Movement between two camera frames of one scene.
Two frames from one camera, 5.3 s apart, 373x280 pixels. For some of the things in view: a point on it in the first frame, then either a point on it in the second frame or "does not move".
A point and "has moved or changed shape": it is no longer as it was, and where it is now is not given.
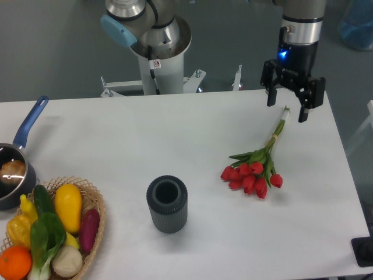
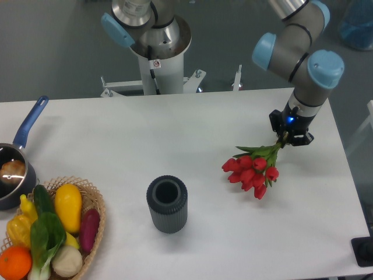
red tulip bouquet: [253, 171] has moved or changed shape
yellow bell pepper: [18, 229] does not move
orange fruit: [16, 263] does not move
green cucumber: [44, 202] does not move
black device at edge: [362, 247] does not move
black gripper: [294, 68] → [296, 126]
